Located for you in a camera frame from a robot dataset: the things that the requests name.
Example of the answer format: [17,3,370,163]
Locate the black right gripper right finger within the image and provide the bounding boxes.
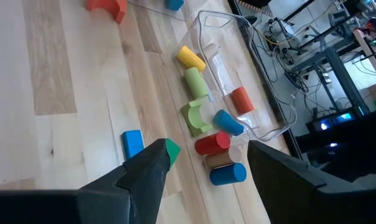
[247,139,376,224]

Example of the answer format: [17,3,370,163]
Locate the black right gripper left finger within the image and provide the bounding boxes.
[0,138,171,224]

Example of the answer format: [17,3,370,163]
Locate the blue long block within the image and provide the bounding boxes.
[121,129,145,160]

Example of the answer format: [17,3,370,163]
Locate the green wooden block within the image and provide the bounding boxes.
[165,138,182,167]

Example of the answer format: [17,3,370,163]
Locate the blue cylinder block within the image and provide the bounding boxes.
[212,109,245,137]
[209,162,248,187]

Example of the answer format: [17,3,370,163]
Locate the red cylinder block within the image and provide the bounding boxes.
[194,131,232,156]
[230,86,256,115]

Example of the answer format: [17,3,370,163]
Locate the light green arch block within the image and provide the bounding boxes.
[181,99,214,138]

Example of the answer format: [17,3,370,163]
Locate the light green long block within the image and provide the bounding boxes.
[184,67,210,100]

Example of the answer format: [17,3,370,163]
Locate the red arch block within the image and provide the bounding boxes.
[85,0,128,24]

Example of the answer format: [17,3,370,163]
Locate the blue arch block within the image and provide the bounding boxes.
[166,0,185,11]

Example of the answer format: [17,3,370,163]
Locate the black computer tower blue lights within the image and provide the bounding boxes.
[295,107,376,184]

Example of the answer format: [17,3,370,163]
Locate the natural wood cylinder block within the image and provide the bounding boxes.
[205,146,242,169]

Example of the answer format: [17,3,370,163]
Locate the yellow cylinder block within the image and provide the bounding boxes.
[176,45,207,72]

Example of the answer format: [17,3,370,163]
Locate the black mat orange stripes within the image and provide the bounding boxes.
[237,0,275,18]

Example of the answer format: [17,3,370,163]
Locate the black aluminium table frame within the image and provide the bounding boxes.
[227,0,304,159]

